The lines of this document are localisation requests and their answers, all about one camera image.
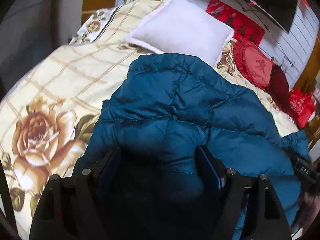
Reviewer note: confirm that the dark red velvet cushion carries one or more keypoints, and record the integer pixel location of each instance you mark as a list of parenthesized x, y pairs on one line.
[(278, 88)]

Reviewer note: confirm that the grey wardrobe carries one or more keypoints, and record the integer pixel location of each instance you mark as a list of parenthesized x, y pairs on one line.
[(30, 31)]

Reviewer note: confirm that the wooden chair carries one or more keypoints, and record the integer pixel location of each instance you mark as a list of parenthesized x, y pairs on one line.
[(312, 130)]

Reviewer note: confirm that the red banner with black characters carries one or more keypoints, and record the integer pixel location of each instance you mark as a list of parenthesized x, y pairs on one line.
[(242, 25)]

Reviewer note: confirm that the red shopping bag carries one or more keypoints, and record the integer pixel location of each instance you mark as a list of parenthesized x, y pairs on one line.
[(302, 107)]

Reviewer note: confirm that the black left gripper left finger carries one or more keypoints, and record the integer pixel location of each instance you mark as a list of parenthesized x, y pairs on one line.
[(67, 209)]

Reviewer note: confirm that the white square pillow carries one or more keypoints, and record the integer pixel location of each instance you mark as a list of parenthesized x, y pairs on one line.
[(178, 26)]

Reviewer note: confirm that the cream floral checked bedspread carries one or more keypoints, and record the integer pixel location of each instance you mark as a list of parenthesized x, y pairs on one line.
[(67, 90)]

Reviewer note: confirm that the teal blue puffer jacket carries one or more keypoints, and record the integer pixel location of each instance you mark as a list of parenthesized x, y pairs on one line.
[(169, 105)]

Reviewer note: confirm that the white slatted headboard panel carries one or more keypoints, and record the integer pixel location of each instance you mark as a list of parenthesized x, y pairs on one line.
[(292, 49)]

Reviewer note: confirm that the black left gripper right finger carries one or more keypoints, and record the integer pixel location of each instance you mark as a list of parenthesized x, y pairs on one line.
[(264, 218)]

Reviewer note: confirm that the red heart-shaped cushion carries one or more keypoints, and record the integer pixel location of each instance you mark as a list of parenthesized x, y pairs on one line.
[(252, 63)]

